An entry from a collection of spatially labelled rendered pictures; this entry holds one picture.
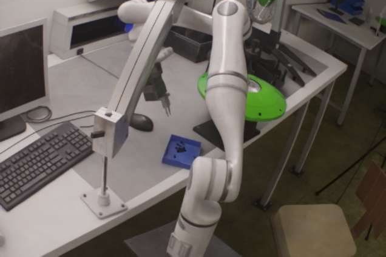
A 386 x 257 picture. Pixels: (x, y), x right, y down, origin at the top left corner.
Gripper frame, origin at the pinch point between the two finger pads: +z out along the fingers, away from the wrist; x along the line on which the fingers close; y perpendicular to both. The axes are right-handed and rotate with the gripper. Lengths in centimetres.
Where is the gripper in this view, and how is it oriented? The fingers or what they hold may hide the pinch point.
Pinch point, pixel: (169, 115)
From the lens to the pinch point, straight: 129.5
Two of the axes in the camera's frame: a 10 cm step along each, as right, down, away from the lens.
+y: -9.0, 0.8, 4.3
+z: 2.4, 9.1, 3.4
